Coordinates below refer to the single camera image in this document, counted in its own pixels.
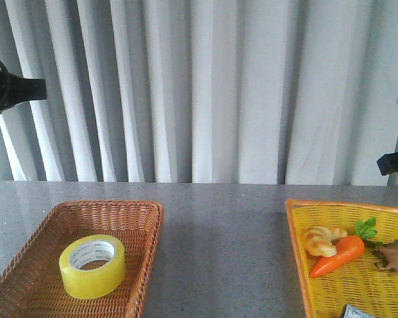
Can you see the yellow packing tape roll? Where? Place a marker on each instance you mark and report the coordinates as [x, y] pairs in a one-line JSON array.
[[92, 266]]

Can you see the orange toy carrot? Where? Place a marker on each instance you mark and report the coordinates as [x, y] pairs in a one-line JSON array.
[[348, 248]]

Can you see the toy croissant bread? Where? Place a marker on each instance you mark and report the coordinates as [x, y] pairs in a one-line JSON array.
[[318, 240]]

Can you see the yellow woven basket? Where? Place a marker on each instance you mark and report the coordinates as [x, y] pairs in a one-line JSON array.
[[358, 283]]

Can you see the grey pleated curtain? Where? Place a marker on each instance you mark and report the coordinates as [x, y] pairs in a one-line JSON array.
[[248, 92]]

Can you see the small blue white packet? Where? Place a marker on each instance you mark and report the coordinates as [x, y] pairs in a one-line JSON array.
[[349, 311]]

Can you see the brown wicker basket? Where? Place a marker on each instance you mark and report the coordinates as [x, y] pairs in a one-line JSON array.
[[31, 285]]

